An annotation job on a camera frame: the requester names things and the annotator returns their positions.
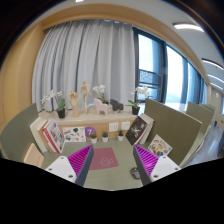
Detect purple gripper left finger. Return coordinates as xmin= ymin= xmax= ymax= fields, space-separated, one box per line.
xmin=45 ymin=145 xmax=94 ymax=186

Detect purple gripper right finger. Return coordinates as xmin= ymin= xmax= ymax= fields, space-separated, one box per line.
xmin=133 ymin=145 xmax=180 ymax=185

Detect grey computer mouse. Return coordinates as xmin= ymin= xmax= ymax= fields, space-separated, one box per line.
xmin=130 ymin=167 xmax=140 ymax=179

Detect pink mouse pad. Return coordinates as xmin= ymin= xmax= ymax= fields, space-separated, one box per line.
xmin=90 ymin=147 xmax=119 ymax=170

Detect colourful sticker card right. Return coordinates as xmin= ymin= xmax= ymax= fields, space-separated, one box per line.
xmin=148 ymin=135 xmax=172 ymax=156

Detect sticker sheet card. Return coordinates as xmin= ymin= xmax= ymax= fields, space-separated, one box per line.
xmin=63 ymin=127 xmax=86 ymax=142

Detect small potted plant left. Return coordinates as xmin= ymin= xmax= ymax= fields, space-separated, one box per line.
xmin=90 ymin=132 xmax=97 ymax=144

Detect small potted plant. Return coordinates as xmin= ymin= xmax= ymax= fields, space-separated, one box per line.
xmin=118 ymin=129 xmax=124 ymax=141
xmin=102 ymin=132 xmax=109 ymax=143
xmin=90 ymin=132 xmax=97 ymax=144

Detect purple round number sign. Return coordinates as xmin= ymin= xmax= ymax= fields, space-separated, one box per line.
xmin=85 ymin=126 xmax=96 ymax=137

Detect wooden block left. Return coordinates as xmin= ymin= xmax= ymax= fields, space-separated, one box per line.
xmin=24 ymin=143 xmax=44 ymax=167

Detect red white book stack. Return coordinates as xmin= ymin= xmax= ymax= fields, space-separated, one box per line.
xmin=30 ymin=117 xmax=64 ymax=153

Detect black cover book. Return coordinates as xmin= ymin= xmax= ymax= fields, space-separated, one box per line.
xmin=126 ymin=116 xmax=147 ymax=145

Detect small potted plant middle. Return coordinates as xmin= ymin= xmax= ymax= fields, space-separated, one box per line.
xmin=102 ymin=132 xmax=109 ymax=143

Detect small potted plant right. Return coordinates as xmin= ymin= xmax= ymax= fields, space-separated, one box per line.
xmin=118 ymin=129 xmax=124 ymax=141

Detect olive desk partition right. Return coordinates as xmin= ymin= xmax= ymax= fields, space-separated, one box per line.
xmin=144 ymin=99 xmax=202 ymax=165

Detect olive desk partition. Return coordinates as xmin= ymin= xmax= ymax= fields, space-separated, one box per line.
xmin=0 ymin=104 xmax=38 ymax=157
xmin=144 ymin=99 xmax=202 ymax=165

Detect wooden display shelf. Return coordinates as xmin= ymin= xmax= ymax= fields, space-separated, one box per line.
xmin=39 ymin=106 xmax=136 ymax=139

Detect olive desk partition left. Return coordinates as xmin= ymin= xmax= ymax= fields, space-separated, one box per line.
xmin=0 ymin=104 xmax=38 ymax=157

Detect left white orchid pot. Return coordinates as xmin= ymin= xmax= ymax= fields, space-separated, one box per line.
xmin=41 ymin=90 xmax=65 ymax=119

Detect white orchid pot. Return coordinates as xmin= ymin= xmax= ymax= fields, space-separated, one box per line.
xmin=41 ymin=90 xmax=65 ymax=119
xmin=128 ymin=86 xmax=148 ymax=115

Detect pink horse figurine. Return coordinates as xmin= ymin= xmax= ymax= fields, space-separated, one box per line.
xmin=93 ymin=98 xmax=108 ymax=115

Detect dark horse figurine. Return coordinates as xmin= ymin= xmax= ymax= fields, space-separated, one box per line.
xmin=110 ymin=99 xmax=124 ymax=112

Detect wooden hand model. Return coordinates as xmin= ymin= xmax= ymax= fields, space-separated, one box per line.
xmin=68 ymin=91 xmax=79 ymax=118

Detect right white orchid pot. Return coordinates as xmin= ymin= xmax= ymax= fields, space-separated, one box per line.
xmin=128 ymin=86 xmax=148 ymax=115

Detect wooden mannequin figure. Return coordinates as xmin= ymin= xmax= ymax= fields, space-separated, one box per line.
xmin=81 ymin=81 xmax=91 ymax=113

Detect middle white orchid plant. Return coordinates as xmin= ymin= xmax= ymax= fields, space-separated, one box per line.
xmin=93 ymin=85 xmax=109 ymax=104

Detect grey window curtain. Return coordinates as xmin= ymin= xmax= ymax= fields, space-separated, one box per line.
xmin=32 ymin=20 xmax=135 ymax=111

